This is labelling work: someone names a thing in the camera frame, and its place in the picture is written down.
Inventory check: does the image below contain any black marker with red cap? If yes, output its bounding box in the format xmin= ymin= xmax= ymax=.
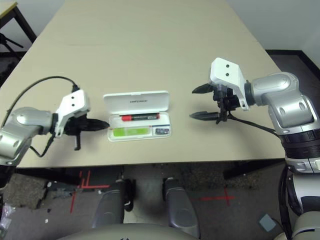
xmin=121 ymin=112 xmax=161 ymax=122

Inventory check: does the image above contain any black tripod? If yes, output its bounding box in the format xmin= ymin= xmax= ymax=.
xmin=0 ymin=32 xmax=25 ymax=60

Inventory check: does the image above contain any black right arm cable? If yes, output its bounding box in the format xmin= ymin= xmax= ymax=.
xmin=228 ymin=113 xmax=293 ymax=240

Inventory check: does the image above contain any grey-blue square floor pad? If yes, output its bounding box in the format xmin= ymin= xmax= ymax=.
xmin=258 ymin=213 xmax=277 ymax=232

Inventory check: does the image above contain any clear plastic wrapper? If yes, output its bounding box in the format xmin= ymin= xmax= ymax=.
xmin=0 ymin=202 xmax=13 ymax=234

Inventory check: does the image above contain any black table base bar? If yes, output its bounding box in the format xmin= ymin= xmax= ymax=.
xmin=16 ymin=167 xmax=81 ymax=187

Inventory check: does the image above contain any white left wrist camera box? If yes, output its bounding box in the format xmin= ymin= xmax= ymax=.
xmin=53 ymin=89 xmax=91 ymax=139

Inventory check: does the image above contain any grey-blue foam scrap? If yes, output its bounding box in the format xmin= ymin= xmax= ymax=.
xmin=55 ymin=187 xmax=77 ymax=199

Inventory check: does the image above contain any grey robot right leg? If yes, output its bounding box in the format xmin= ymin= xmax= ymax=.
xmin=162 ymin=176 xmax=201 ymax=237

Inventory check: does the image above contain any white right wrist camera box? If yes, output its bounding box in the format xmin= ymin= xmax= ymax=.
xmin=209 ymin=57 xmax=251 ymax=111

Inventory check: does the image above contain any side table with black frame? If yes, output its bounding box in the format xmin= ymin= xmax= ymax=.
xmin=0 ymin=1 xmax=38 ymax=43

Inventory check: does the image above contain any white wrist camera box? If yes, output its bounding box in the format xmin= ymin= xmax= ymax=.
xmin=209 ymin=57 xmax=251 ymax=111
xmin=53 ymin=89 xmax=91 ymax=139

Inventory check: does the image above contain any white plastic pencil case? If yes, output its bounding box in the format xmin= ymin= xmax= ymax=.
xmin=103 ymin=90 xmax=173 ymax=143

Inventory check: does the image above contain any grey robot torso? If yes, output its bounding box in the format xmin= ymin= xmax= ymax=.
xmin=56 ymin=223 xmax=198 ymax=240

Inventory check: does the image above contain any grey robot left leg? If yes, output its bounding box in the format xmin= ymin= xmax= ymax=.
xmin=91 ymin=177 xmax=137 ymax=229

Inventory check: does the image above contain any grey robot leg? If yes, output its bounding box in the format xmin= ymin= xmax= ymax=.
xmin=162 ymin=176 xmax=201 ymax=237
xmin=91 ymin=177 xmax=137 ymax=229

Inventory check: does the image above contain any green eraser pack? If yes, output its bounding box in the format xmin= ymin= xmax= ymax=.
xmin=112 ymin=127 xmax=148 ymax=138

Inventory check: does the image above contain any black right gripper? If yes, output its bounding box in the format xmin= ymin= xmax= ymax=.
xmin=189 ymin=83 xmax=243 ymax=125

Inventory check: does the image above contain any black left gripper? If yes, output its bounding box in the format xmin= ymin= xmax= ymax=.
xmin=64 ymin=116 xmax=111 ymax=152

